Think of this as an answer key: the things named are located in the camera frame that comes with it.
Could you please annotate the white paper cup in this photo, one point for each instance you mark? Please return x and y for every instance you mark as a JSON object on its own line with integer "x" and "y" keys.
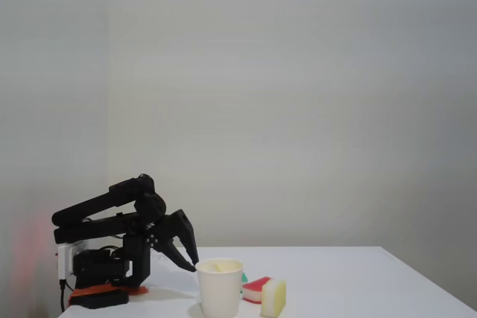
{"x": 220, "y": 292}

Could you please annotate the green sponge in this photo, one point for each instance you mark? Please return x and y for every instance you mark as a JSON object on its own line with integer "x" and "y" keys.
{"x": 244, "y": 278}

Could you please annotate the orange clamp pad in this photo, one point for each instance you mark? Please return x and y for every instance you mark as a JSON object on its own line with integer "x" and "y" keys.
{"x": 97, "y": 289}

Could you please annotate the black table clamp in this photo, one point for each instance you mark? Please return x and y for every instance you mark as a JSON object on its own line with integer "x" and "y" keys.
{"x": 100, "y": 299}

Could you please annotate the red sponge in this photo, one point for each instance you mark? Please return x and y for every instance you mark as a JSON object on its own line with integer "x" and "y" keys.
{"x": 255, "y": 290}

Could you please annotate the white power strip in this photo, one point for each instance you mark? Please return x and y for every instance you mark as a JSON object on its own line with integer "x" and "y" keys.
{"x": 65, "y": 260}

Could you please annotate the large yellow sponge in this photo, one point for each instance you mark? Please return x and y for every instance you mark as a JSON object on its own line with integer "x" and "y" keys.
{"x": 274, "y": 297}

